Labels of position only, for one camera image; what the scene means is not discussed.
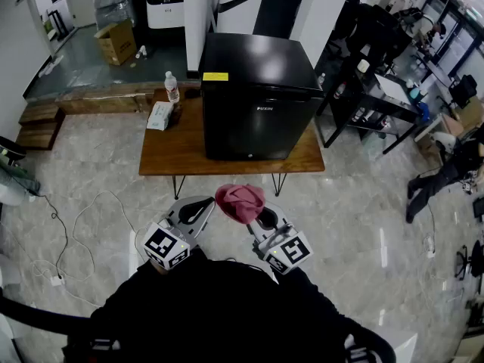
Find black office chair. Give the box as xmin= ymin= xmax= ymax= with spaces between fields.
xmin=449 ymin=74 xmax=478 ymax=109
xmin=455 ymin=240 xmax=484 ymax=279

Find black shelf table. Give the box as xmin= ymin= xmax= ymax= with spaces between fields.
xmin=316 ymin=57 xmax=423 ymax=154

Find white board sheet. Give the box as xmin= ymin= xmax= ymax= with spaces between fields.
xmin=374 ymin=73 xmax=417 ymax=105

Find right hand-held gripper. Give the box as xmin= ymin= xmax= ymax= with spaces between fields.
xmin=246 ymin=202 xmax=314 ymax=275

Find large white black robot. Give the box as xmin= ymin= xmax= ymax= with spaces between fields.
xmin=216 ymin=0 xmax=309 ymax=39

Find black floor cable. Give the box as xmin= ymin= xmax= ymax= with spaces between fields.
xmin=29 ymin=191 xmax=69 ymax=279

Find black mini fridge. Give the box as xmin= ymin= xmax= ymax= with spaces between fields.
xmin=199 ymin=32 xmax=325 ymax=162

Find low wooden table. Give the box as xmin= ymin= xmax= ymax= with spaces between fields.
xmin=138 ymin=88 xmax=326 ymax=200

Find open cardboard box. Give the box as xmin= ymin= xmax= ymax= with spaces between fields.
xmin=93 ymin=18 xmax=138 ymax=67

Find person's black top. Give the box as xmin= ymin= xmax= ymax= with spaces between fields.
xmin=64 ymin=247 xmax=398 ymax=363

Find white floor cable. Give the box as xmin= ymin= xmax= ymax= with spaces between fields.
xmin=32 ymin=190 xmax=148 ymax=283

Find pink cleaning cloth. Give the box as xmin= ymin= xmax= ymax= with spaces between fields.
xmin=214 ymin=183 xmax=267 ymax=225

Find plastic-wrapped machine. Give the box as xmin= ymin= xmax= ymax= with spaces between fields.
xmin=92 ymin=0 xmax=133 ymax=29

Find small white service robot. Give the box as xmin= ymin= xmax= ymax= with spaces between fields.
xmin=145 ymin=0 xmax=186 ymax=29

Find brown cardboard box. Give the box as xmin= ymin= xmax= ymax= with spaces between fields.
xmin=440 ymin=96 xmax=484 ymax=135

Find white green tissue packet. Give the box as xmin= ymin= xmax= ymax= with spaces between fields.
xmin=146 ymin=101 xmax=175 ymax=132

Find person's right forearm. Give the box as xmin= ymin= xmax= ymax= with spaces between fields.
xmin=271 ymin=266 xmax=341 ymax=317

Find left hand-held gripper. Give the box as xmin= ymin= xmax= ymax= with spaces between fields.
xmin=142 ymin=196 xmax=216 ymax=271

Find clear plastic water bottle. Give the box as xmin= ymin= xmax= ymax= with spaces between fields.
xmin=164 ymin=70 xmax=181 ymax=104

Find person's left forearm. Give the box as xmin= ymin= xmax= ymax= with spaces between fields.
xmin=113 ymin=255 xmax=197 ymax=309

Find wooden step platform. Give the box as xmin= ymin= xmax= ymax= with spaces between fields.
xmin=17 ymin=82 xmax=201 ymax=150

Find black round stool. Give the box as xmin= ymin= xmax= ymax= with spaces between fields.
xmin=0 ymin=136 xmax=27 ymax=162

